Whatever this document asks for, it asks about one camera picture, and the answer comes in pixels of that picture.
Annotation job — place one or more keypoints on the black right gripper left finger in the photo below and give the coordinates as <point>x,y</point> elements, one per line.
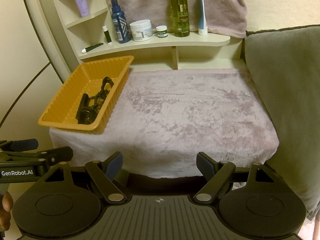
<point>103,172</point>

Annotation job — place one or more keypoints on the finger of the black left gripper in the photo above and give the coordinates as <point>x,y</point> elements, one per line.
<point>52,156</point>
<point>19,145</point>

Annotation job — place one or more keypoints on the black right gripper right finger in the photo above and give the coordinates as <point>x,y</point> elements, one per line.
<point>218,176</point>

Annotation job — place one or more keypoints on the orange plastic tray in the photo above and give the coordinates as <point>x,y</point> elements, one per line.
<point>87,78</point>

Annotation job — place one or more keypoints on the black jewelry pile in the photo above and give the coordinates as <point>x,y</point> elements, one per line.
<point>89,107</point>

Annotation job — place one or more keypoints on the left hand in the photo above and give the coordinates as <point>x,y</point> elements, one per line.
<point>6,207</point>

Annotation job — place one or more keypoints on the mauve plush cloth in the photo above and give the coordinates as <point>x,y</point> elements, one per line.
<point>163,119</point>

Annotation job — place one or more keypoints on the black white-tipped pen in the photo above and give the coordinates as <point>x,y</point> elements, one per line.
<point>90,48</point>

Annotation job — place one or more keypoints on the grey cushion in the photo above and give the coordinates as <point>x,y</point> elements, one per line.
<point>284,65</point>

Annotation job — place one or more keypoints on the white lip balm stick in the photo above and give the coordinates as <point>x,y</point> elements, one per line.
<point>107,34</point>

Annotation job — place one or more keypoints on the blue white tube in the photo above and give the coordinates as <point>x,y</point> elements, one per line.
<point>202,26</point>

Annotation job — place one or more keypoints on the blue spray bottle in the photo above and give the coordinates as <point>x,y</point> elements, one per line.
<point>120,22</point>

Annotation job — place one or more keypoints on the white cream jar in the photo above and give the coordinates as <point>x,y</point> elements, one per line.
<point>141,30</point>

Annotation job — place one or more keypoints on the small green-label jar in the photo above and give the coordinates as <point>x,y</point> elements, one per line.
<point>162,31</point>

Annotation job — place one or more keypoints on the green olive oil bottle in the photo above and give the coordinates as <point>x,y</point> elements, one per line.
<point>180,17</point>

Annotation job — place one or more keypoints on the hanging mauve towel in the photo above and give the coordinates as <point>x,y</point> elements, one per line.
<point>225,17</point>

